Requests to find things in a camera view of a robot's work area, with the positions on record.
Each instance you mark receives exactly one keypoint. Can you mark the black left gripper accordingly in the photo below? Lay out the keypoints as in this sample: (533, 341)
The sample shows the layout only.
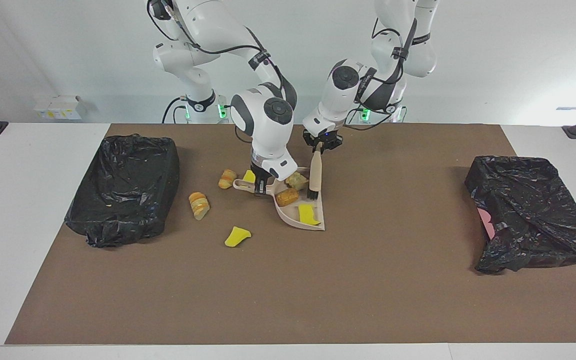
(323, 136)

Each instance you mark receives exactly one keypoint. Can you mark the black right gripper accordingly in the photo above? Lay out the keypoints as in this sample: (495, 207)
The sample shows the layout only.
(259, 171)

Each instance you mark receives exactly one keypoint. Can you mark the yellow sponge piece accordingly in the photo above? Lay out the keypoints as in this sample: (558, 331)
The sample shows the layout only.
(249, 176)
(235, 237)
(308, 214)

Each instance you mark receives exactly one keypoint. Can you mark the brown fried nugget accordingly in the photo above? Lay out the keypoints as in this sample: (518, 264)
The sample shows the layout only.
(287, 197)

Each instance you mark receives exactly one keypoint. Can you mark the orange striped pastry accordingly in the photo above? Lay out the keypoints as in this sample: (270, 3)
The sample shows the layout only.
(297, 181)

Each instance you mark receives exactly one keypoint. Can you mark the beige plastic dustpan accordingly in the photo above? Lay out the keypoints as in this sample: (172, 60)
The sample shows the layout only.
(288, 212)

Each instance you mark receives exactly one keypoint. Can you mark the small striped croissant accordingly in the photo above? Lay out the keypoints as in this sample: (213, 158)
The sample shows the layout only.
(227, 179)

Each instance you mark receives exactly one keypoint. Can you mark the striped croissant with pale end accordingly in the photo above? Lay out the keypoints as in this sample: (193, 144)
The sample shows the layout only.
(199, 205)

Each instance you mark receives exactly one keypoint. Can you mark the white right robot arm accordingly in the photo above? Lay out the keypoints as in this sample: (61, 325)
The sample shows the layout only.
(268, 120)

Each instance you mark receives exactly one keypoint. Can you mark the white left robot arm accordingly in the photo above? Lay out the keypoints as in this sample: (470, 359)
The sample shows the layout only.
(343, 85)

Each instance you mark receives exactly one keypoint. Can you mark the black trash bag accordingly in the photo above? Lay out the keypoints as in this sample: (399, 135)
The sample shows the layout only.
(123, 200)
(533, 215)

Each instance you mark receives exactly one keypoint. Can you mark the pink bin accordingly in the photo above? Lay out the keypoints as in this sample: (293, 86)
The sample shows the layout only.
(485, 222)

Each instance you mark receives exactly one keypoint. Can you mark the brown table mat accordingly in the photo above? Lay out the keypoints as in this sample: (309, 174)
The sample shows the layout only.
(268, 300)

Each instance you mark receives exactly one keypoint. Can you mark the white wall socket box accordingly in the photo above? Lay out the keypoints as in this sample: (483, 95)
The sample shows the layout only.
(58, 107)

